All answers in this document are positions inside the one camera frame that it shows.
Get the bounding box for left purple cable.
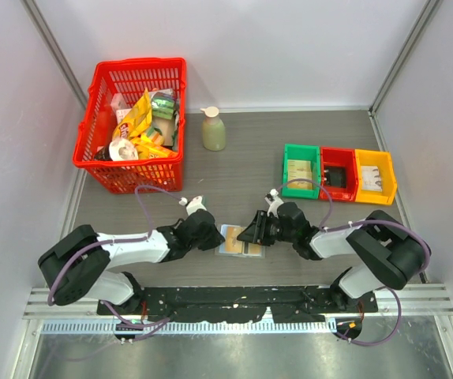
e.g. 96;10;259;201
47;184;188;307

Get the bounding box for yellow snack bag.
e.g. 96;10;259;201
112;90;178;160

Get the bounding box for red plastic bin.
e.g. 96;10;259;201
320;146;359;202

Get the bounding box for black item in red bin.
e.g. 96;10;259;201
324;166;347;188

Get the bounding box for grey card holder wallet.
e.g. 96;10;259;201
215;224;265;258

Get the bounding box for green plastic bin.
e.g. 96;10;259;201
282;144;321;200

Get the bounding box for white paper roll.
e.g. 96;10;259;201
108;138;139;161

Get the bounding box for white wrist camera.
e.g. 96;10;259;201
178;195;207;216
264;189;284;217

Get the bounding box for yellow plastic bin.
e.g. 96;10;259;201
354;149;397;205

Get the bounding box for cards in green bin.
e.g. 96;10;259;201
287;159;313;190

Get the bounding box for aluminium frame rail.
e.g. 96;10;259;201
23;283;453;320

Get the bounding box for green soap dispenser bottle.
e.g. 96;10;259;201
200;107;227;152

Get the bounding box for red plastic shopping basket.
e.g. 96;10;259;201
73;57;187;194

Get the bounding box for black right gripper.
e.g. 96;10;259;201
238;209;297;246

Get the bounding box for green snack packet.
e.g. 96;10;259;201
149;88;178;119

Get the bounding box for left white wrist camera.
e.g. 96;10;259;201
178;195;207;216

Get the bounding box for white slotted cable duct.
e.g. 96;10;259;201
41;318;337;336

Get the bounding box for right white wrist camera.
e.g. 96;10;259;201
264;189;284;217

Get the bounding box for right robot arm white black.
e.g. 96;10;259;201
237;202;431;312

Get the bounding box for cards in yellow bin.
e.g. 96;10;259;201
361;166;383;192

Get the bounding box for gold credit card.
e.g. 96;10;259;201
243;243;264;257

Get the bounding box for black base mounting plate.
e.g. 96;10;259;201
97;285;378;324

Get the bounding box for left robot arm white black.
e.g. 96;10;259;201
38;209;224;314

